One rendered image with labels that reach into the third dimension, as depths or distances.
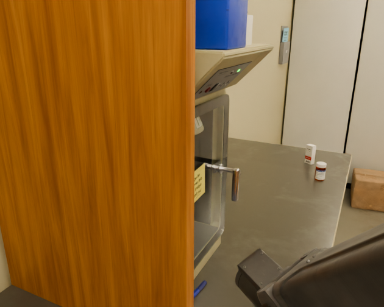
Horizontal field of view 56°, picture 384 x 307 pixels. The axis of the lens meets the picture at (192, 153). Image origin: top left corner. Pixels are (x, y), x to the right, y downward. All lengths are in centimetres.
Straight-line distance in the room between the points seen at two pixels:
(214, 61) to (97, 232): 39
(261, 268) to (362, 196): 313
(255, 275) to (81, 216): 40
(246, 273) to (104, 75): 37
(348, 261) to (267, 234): 95
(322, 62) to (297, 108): 49
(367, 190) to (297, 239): 242
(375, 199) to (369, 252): 339
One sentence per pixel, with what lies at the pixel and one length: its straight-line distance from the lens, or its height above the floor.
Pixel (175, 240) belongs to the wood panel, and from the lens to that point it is 63.
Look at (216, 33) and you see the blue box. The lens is 62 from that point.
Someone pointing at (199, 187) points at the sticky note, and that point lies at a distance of 82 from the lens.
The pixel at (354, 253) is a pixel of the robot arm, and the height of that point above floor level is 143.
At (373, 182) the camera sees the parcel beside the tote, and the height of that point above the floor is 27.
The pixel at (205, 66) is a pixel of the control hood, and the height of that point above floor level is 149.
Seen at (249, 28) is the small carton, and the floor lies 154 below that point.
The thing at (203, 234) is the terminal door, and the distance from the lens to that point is 91.
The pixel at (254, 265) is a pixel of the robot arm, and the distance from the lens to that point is 46.
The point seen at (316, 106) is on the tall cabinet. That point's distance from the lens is 375.
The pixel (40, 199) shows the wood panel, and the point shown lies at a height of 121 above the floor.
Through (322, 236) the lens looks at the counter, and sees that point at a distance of 120.
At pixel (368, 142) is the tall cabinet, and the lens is 379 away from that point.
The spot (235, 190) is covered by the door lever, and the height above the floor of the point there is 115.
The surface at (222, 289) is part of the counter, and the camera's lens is 94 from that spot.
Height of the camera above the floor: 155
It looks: 19 degrees down
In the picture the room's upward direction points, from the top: straight up
